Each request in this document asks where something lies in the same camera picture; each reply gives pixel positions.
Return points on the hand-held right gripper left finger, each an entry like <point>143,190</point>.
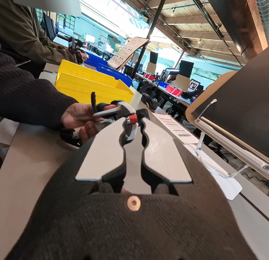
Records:
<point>100,154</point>

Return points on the small blue bin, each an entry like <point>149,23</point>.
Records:
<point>163,84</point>

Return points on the silver ventilation duct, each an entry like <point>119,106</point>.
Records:
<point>262,7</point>

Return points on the white metal board stand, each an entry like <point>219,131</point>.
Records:
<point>229,186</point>

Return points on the black and white tag sign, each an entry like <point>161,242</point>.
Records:
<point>194,85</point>

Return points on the small red block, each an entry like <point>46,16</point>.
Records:
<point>133,119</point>

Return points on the ceiling projector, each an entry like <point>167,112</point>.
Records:
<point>144,18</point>

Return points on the black metal pole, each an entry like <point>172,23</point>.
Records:
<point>155,18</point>

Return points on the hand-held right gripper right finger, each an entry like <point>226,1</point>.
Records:
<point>166,159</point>

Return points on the red plastic bin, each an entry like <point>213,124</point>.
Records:
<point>149,76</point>
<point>174,91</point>

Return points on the cardboard instruction sign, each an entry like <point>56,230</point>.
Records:
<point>126,51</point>

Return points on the yellow plastic bin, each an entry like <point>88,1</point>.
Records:
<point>88,89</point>
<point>71,67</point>

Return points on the black and beige board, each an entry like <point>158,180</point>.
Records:
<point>186,68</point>
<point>153,58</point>

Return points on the long wooden table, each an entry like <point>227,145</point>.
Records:
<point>180,99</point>

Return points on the person's left hand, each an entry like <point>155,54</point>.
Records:
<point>77,117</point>

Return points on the printed paper sheet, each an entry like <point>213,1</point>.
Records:
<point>174,127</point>

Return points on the blue plastic bin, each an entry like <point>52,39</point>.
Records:
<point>117,76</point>
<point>94,59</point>

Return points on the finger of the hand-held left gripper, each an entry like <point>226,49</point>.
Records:
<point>132,131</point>
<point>126,109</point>

